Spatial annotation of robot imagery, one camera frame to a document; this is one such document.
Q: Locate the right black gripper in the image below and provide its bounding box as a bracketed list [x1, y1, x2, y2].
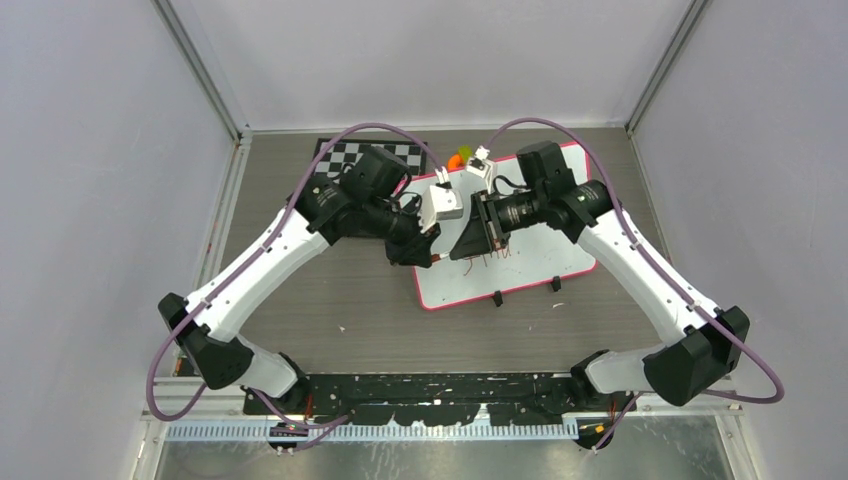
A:
[450, 187, 545, 261]

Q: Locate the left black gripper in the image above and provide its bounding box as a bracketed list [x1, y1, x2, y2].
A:
[362, 195, 442, 267]

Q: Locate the pink framed whiteboard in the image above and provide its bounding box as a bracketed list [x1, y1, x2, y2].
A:
[412, 169, 597, 310]

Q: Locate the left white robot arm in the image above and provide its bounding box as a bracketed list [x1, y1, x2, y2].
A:
[158, 147, 457, 414]

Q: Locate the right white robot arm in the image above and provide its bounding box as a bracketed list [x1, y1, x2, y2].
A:
[450, 141, 750, 411]

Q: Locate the green block toy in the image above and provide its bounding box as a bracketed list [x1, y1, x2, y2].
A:
[455, 145, 474, 165]

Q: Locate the black white checkerboard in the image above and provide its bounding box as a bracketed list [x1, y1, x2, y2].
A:
[313, 139, 428, 178]

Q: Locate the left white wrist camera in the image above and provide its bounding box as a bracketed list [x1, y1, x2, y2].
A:
[419, 167, 464, 233]

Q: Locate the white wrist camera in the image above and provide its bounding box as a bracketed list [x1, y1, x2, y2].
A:
[465, 146, 497, 194]
[419, 167, 464, 233]

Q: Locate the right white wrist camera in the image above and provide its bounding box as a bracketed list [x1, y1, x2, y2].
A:
[465, 146, 497, 194]

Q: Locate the orange ring toy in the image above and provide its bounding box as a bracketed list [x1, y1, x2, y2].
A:
[447, 153, 465, 171]

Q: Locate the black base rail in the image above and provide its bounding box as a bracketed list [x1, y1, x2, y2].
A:
[282, 373, 632, 427]

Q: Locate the white slotted cable duct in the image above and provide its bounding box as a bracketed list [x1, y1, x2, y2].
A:
[165, 419, 579, 442]

